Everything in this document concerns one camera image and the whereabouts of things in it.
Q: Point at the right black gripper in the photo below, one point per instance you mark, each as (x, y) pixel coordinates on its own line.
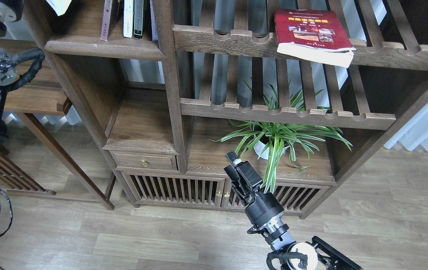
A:
(245, 180)

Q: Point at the red book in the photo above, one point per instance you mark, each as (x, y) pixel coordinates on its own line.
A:
(313, 35)

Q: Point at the dark brown book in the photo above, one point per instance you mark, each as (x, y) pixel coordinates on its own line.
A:
(112, 11)

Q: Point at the yellow green book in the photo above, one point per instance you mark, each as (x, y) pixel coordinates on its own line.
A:
(60, 7)

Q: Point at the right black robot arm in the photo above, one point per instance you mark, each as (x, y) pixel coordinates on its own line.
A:
(265, 213)

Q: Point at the white plant pot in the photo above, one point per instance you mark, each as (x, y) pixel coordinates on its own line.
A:
(265, 145)

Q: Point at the green spider plant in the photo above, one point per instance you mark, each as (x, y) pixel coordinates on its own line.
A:
(277, 136)

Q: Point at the dark wooden bookshelf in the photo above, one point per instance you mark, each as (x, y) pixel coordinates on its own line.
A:
(155, 109)

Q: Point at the pale upright book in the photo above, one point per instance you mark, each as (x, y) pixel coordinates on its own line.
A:
(155, 36)

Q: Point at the white upright book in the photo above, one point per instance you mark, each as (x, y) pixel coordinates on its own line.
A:
(128, 15)

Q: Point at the dark green upright book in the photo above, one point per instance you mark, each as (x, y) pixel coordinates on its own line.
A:
(140, 10)

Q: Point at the wooden side table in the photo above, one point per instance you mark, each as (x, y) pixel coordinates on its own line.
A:
(45, 96)

